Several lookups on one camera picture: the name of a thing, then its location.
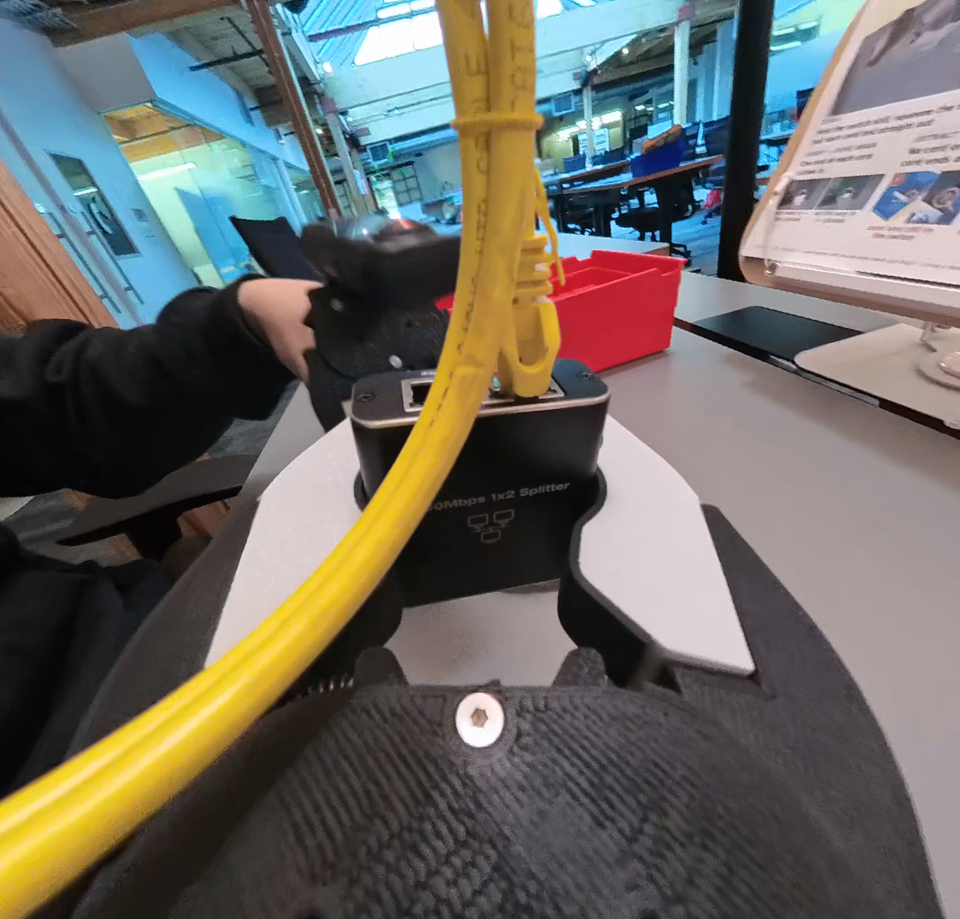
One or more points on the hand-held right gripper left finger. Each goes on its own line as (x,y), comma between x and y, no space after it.
(300,514)

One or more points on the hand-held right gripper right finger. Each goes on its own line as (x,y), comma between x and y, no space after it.
(660,559)

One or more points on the black ethernet splitter box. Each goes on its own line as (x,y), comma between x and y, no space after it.
(525,439)

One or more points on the person's left forearm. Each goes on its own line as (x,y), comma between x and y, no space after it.
(112,394)

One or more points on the person's left hand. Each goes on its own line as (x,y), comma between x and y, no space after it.
(277,311)

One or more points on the dark flat panel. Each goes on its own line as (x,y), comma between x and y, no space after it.
(274,248)

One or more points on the red plastic bin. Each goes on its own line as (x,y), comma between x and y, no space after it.
(615,311)

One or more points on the black flat tablet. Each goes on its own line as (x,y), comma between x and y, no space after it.
(772,330)

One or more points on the person's black clothing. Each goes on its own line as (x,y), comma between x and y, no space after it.
(67,649)

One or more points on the background office desks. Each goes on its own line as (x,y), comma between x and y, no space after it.
(637,184)

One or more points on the black pillar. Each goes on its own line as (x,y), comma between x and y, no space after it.
(746,109)

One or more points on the printed instruction poster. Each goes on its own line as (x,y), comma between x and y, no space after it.
(877,131)

